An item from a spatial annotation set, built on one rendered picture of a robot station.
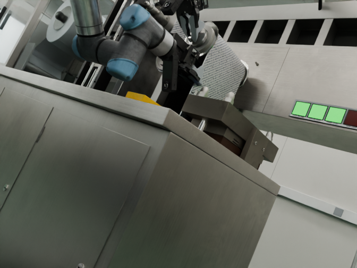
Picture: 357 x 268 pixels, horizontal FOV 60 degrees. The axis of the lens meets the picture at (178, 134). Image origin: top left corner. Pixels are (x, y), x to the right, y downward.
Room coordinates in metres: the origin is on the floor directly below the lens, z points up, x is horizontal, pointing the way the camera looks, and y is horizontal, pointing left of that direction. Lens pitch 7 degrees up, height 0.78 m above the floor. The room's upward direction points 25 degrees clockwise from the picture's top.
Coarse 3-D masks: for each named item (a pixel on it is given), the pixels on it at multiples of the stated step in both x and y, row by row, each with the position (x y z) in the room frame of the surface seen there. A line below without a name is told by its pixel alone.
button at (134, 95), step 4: (128, 92) 0.77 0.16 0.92; (132, 92) 0.76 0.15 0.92; (128, 96) 0.77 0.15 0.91; (132, 96) 0.76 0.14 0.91; (136, 96) 0.75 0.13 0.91; (140, 96) 0.74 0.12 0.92; (144, 96) 0.73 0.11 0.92; (140, 100) 0.73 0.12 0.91; (144, 100) 0.73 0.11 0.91; (148, 100) 0.74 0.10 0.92; (152, 100) 0.75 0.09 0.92; (156, 104) 0.76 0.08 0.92
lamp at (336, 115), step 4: (332, 108) 1.02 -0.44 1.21; (336, 108) 1.01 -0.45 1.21; (340, 108) 1.00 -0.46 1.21; (328, 112) 1.02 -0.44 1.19; (332, 112) 1.01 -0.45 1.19; (336, 112) 1.00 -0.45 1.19; (340, 112) 1.00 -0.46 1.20; (344, 112) 0.99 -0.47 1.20; (328, 116) 1.02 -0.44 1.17; (332, 116) 1.01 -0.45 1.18; (336, 116) 1.00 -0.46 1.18; (340, 116) 0.99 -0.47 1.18; (328, 120) 1.01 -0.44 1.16; (332, 120) 1.01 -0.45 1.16; (336, 120) 1.00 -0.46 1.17; (340, 120) 0.99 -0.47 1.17
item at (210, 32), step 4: (204, 28) 1.05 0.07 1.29; (208, 28) 1.03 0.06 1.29; (208, 32) 1.03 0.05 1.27; (212, 32) 1.02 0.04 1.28; (208, 36) 1.02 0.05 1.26; (212, 36) 1.02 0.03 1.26; (208, 40) 1.02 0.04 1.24; (204, 44) 1.02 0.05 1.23; (208, 44) 1.02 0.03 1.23; (196, 48) 1.04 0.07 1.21; (200, 48) 1.03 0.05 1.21; (204, 48) 1.02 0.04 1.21; (196, 52) 1.04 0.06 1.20; (204, 56) 1.06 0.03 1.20; (200, 60) 1.08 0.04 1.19; (204, 60) 1.08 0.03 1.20
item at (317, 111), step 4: (312, 108) 1.06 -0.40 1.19; (316, 108) 1.05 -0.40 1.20; (320, 108) 1.04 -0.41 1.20; (324, 108) 1.03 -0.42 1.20; (312, 112) 1.06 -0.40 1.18; (316, 112) 1.05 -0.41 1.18; (320, 112) 1.04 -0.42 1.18; (324, 112) 1.03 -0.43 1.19; (308, 116) 1.06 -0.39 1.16; (312, 116) 1.05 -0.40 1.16; (316, 116) 1.04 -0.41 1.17; (320, 116) 1.03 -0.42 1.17
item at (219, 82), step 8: (208, 56) 1.02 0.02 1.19; (208, 64) 1.03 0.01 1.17; (216, 64) 1.06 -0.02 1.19; (208, 72) 1.05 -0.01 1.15; (216, 72) 1.08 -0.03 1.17; (224, 72) 1.10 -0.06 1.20; (208, 80) 1.06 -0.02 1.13; (216, 80) 1.09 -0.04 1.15; (224, 80) 1.12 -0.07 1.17; (232, 80) 1.15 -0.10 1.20; (192, 88) 1.02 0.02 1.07; (200, 88) 1.05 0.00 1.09; (208, 88) 1.07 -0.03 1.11; (216, 88) 1.10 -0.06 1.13; (224, 88) 1.13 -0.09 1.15; (232, 88) 1.17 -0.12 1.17; (208, 96) 1.09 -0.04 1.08; (216, 96) 1.12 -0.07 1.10; (224, 96) 1.15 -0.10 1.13
